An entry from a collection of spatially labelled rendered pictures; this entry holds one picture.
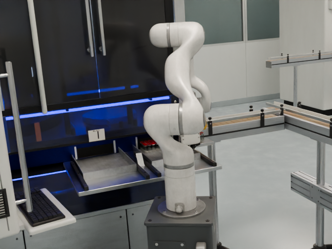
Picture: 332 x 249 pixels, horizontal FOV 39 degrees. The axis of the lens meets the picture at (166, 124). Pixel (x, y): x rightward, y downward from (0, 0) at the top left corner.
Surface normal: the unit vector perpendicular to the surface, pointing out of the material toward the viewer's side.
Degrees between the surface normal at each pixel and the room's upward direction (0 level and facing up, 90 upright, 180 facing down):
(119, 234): 90
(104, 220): 90
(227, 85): 90
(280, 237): 0
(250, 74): 90
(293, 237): 0
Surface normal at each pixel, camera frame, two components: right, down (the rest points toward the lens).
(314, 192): -0.94, 0.15
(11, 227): 0.51, 0.17
